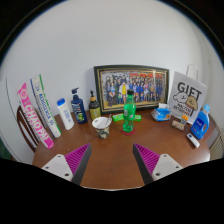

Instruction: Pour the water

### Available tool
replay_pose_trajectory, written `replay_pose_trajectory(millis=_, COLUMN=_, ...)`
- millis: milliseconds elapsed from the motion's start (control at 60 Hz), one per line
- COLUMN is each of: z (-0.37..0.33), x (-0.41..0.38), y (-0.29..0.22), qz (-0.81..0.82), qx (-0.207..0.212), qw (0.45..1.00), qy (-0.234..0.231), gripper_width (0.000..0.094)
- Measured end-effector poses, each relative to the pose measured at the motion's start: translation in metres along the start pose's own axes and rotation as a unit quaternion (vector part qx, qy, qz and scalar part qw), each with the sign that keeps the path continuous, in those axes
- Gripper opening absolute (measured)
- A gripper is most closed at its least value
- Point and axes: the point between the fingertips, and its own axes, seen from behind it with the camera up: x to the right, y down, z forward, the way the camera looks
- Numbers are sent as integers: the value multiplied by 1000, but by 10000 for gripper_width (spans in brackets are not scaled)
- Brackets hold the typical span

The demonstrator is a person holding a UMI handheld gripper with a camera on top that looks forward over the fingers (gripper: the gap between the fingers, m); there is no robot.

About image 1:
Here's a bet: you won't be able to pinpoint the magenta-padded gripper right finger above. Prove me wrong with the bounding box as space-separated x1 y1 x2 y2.
132 143 184 186

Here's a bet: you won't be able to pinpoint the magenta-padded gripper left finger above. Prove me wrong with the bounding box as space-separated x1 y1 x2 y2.
40 143 93 186

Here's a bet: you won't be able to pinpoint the green plastic drink bottle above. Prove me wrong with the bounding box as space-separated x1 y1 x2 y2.
122 89 137 133

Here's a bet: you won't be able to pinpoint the floral patterned paper cup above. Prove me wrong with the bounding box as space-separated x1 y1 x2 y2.
91 116 113 139

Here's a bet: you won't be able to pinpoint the white bottle blue cap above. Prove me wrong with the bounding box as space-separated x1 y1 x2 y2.
56 97 75 131

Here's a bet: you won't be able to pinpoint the small tan box orange tags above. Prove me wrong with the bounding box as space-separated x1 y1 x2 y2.
171 114 190 131

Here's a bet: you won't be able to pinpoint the blue tissue pack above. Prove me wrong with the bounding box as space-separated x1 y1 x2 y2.
150 103 172 122

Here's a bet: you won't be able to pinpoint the dark blue pump bottle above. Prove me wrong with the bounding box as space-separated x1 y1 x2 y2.
70 87 88 125

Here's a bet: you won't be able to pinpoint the metal spoon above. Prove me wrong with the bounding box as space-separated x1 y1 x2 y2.
104 113 113 128

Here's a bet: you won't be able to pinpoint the small white remote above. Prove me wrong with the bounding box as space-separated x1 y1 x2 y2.
185 132 201 149

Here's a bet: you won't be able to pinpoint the pink shuttlecock tube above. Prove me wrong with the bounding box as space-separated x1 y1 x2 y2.
17 82 55 150

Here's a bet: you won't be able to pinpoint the blue detergent bottle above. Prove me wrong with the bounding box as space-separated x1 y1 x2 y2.
190 103 211 140

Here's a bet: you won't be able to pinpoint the white radiator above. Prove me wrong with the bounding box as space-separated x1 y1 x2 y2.
209 128 224 161

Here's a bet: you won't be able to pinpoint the green crate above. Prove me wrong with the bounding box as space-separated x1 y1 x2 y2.
0 136 11 160

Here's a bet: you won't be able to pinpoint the white paper gift bag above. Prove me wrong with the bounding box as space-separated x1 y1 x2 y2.
167 64 208 125

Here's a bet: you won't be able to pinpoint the framed group photo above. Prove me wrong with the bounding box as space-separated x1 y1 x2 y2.
93 64 170 115

